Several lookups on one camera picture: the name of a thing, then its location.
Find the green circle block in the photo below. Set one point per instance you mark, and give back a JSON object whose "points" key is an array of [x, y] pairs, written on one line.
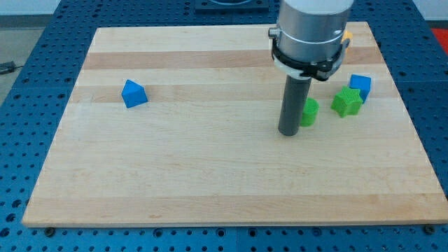
{"points": [[310, 111]]}

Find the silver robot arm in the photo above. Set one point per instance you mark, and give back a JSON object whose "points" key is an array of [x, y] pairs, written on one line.
{"points": [[307, 39]]}

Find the green star block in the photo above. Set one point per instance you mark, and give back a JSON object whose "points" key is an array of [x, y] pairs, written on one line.
{"points": [[347, 102]]}

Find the wooden board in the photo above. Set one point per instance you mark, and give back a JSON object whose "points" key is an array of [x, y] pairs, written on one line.
{"points": [[205, 149]]}

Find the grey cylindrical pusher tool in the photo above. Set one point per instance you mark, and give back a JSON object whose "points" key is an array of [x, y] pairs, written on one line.
{"points": [[294, 98]]}

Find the blue triangle block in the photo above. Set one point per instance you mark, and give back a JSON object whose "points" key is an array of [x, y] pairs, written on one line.
{"points": [[133, 94]]}

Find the blue cube block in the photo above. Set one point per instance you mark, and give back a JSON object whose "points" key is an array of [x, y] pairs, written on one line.
{"points": [[363, 83]]}

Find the yellow block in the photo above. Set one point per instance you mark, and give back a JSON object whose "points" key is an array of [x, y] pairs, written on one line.
{"points": [[347, 35]]}

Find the black device on floor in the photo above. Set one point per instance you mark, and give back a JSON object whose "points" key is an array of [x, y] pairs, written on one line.
{"points": [[7, 67]]}

